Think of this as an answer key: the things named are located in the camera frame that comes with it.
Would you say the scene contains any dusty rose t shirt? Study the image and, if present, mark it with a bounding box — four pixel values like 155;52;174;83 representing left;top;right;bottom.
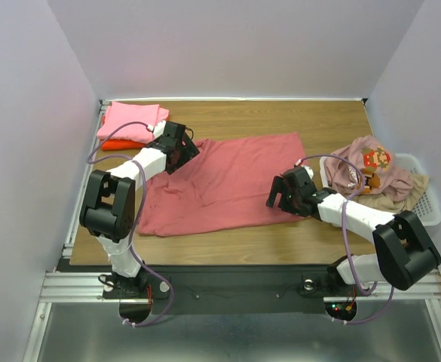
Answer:
137;132;305;237

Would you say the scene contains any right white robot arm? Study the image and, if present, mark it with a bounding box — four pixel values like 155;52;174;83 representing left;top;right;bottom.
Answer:
266;167;441;294

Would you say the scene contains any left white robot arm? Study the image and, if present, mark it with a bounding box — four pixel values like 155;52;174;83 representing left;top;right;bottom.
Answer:
79;121;199;298

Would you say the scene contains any folded orange t shirt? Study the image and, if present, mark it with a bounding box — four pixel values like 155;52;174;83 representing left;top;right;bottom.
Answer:
101;124;152;151

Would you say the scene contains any folded pink t shirt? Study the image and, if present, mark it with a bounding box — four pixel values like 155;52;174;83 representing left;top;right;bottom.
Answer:
96;102;170;143

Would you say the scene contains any mauve pixel print t shirt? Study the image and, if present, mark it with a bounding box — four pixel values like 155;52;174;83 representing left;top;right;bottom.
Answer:
324;136;396;195

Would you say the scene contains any beige t shirt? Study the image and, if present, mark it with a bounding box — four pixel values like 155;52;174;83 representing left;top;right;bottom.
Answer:
354;174;430;213

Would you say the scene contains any white plastic laundry basket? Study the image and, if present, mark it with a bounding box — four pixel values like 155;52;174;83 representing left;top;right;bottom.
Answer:
318;152;441;229

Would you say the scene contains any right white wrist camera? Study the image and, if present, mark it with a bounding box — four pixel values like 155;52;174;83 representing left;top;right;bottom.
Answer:
295;159;314;179

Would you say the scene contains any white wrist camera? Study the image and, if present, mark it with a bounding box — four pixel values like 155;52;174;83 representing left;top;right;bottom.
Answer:
146;120;167;140
295;159;314;179

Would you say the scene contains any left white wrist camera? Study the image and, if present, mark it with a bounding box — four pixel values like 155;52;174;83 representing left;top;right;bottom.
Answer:
146;120;167;140

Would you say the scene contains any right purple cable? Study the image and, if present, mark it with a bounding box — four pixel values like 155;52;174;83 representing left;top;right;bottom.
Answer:
297;154;396;326

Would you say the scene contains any purple cable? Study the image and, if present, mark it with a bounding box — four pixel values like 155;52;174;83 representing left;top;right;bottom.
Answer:
297;154;396;326
86;121;176;328

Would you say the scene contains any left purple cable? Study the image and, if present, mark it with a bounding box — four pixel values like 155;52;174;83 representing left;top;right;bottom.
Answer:
86;121;176;328

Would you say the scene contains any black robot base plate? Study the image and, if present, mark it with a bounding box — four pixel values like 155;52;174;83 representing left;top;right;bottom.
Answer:
99;264;355;315

